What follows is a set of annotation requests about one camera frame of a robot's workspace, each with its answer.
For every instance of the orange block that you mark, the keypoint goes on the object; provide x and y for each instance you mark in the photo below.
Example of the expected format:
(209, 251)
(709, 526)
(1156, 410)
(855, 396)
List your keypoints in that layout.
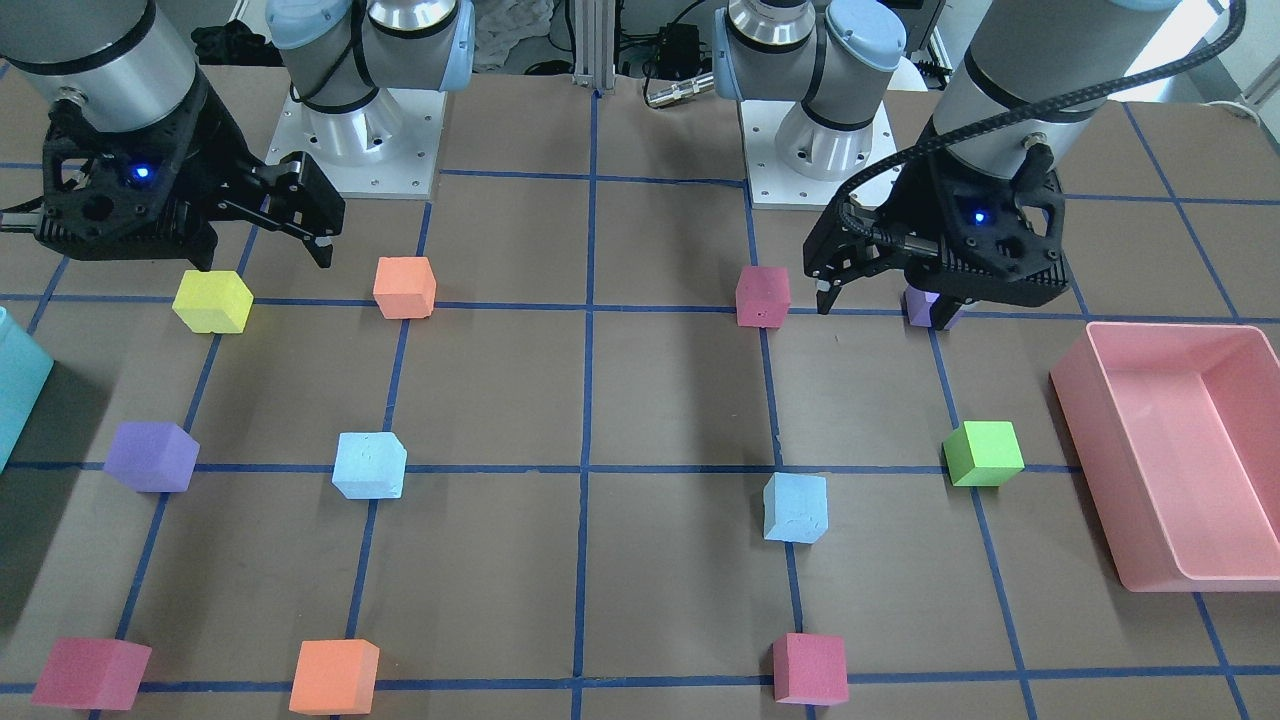
(405, 288)
(335, 677)

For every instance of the pink block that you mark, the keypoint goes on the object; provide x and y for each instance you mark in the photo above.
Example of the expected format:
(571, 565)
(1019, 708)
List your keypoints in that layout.
(92, 674)
(810, 669)
(762, 297)

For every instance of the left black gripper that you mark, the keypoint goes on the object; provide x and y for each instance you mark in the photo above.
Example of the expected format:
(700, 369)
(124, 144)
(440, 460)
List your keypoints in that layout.
(902, 203)

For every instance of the aluminium frame post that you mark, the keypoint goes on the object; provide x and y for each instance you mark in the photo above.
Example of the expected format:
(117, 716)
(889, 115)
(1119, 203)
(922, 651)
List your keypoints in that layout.
(594, 28)

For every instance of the light blue block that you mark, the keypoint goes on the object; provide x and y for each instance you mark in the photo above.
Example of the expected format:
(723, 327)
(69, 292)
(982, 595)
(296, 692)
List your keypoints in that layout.
(795, 508)
(369, 465)

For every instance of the cyan tray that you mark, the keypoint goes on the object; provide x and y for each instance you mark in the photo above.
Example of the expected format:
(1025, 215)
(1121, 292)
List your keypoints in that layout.
(25, 367)

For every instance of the pink tray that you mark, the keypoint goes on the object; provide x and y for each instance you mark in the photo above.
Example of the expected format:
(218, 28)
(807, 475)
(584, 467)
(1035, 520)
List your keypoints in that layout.
(1177, 430)

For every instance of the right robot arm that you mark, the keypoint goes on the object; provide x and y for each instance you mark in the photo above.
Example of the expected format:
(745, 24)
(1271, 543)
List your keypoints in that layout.
(128, 66)

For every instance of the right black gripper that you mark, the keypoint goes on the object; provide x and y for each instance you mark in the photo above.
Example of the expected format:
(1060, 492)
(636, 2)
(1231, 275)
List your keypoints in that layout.
(222, 148)

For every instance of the yellow block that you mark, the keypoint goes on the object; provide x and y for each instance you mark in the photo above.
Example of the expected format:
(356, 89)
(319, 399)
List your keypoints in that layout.
(213, 302)

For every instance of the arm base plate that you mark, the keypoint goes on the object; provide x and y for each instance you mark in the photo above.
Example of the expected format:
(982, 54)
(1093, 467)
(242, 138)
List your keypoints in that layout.
(400, 150)
(794, 163)

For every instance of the purple block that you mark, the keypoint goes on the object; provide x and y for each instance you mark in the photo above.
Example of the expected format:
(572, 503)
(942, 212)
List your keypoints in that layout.
(152, 456)
(919, 305)

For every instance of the green block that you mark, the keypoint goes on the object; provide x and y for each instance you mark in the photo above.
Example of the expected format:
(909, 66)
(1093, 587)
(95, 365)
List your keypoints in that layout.
(982, 454)

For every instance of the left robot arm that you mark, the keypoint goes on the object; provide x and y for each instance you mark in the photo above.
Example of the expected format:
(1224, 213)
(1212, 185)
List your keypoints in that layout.
(1034, 74)

